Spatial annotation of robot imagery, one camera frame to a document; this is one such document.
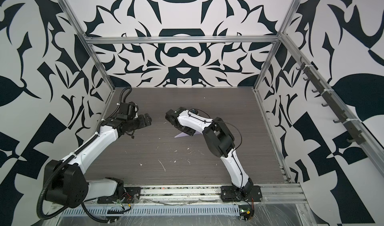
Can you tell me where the lilac square paper sheet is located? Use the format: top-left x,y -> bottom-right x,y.
175,132 -> 201,138

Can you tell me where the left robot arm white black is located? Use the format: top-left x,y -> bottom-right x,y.
36,102 -> 152,220

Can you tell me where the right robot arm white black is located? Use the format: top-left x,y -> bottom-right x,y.
165,107 -> 254,199

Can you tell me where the aluminium horizontal back bar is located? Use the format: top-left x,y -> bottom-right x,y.
85,35 -> 276,45

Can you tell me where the small green circuit board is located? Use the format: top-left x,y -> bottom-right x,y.
239,205 -> 255,221

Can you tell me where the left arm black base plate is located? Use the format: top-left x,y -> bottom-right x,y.
97,186 -> 142,204

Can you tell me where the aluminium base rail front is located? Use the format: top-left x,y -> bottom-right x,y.
50,183 -> 308,208

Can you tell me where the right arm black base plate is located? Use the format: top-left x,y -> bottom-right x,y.
220,184 -> 263,203

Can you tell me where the white slotted cable duct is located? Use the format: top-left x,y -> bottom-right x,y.
59,204 -> 241,218

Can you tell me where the black cable left base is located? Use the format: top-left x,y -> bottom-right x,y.
80,201 -> 133,224

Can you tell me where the aluminium frame corner post left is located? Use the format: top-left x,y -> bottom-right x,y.
53,0 -> 115,95

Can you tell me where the aluminium frame corner post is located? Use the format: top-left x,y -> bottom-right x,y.
253,0 -> 301,91
53,0 -> 115,95

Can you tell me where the hook rail on right wall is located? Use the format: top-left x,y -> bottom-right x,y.
297,56 -> 367,145

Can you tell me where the aluminium frame corner post right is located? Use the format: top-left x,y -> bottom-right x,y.
253,0 -> 301,91

